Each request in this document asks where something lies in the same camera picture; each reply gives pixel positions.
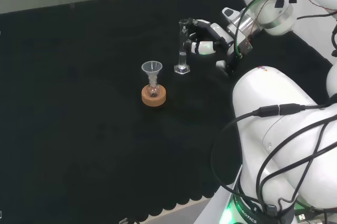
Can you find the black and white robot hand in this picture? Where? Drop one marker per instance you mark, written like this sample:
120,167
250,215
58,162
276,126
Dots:
218,33

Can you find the black bench cloth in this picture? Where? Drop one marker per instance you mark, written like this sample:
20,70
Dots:
92,129

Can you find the clear plastic funnel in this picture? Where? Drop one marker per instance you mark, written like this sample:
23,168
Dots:
152,68

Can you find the clear glass graduated cylinder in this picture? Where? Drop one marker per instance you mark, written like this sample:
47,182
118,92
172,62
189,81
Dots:
182,61

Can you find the small round-bottom glass flask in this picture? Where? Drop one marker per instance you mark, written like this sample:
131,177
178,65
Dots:
153,91

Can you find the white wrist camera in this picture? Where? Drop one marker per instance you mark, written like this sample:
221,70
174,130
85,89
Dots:
228,13

